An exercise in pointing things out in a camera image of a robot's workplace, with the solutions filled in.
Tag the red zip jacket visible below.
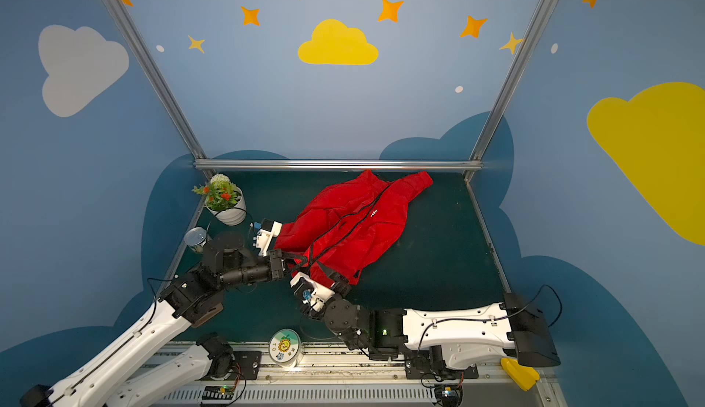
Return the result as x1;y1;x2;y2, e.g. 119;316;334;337
275;170;433;287

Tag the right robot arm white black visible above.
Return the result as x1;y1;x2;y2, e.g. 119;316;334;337
291;274;561;374

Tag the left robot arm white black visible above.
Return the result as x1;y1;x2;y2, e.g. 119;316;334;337
19;232;308;406

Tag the round green white tape roll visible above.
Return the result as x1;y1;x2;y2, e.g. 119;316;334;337
268;329;302;368

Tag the potted plant white pot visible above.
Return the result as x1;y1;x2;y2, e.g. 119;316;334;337
192;174;247;226

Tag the small metal tin can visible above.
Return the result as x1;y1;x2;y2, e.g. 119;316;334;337
183;227;210;254

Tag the left small circuit board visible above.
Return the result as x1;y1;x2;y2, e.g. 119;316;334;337
199;385;236;406

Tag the small circuit board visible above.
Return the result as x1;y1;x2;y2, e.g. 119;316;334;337
433;385;464;407
199;385;236;406

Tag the right small circuit board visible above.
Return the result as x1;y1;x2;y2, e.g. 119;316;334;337
433;385;464;407

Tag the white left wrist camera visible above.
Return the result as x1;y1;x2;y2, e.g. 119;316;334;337
253;219;282;257

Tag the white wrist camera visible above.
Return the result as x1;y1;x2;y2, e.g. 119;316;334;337
290;272;325;318
253;219;282;257

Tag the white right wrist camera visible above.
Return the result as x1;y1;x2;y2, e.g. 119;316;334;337
290;272;325;318

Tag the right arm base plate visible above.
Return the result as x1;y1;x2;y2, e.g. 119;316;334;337
404;351;479;381

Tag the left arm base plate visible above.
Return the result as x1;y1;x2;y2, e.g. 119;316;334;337
222;350;262;381

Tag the aluminium frame back rail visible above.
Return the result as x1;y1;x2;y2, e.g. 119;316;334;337
195;159;483;172

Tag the aluminium frame left post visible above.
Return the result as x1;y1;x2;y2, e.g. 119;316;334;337
101;0;207;159

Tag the aluminium frame post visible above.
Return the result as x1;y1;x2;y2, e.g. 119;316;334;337
101;0;207;159
468;0;559;171

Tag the aluminium frame right post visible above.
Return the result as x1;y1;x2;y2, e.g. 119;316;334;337
468;0;559;171

